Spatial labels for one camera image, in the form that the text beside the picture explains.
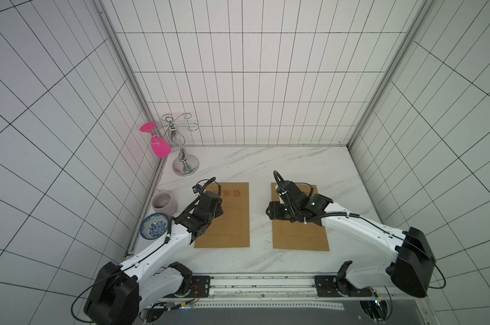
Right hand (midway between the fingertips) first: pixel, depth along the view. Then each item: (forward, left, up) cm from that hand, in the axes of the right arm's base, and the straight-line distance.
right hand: (270, 206), depth 81 cm
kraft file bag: (-6, +16, -12) cm, 21 cm away
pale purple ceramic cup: (+4, +50, -9) cm, 51 cm away
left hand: (0, +24, -4) cm, 24 cm away
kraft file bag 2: (-7, -9, -12) cm, 16 cm away
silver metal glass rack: (+28, +46, -10) cm, 55 cm away
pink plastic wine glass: (+27, +55, +5) cm, 62 cm away
